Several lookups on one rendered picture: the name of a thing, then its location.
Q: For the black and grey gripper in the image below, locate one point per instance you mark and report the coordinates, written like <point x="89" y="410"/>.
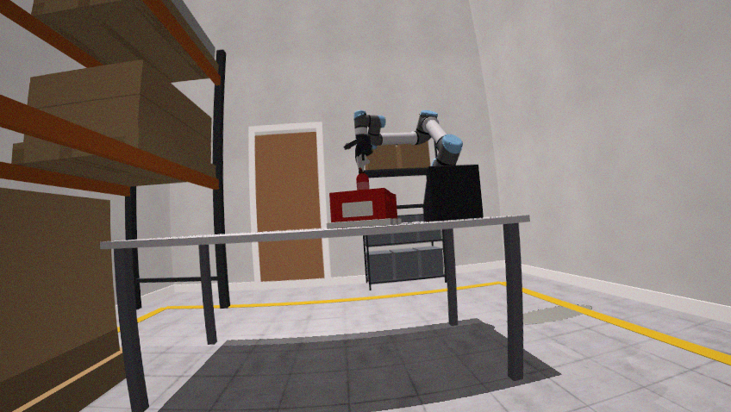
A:
<point x="361" y="151"/>

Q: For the red crate with dividers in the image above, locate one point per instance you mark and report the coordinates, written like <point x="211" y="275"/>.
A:
<point x="359" y="205"/>
<point x="393" y="207"/>

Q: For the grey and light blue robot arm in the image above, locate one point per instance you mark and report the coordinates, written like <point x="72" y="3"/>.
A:
<point x="428" y="126"/>

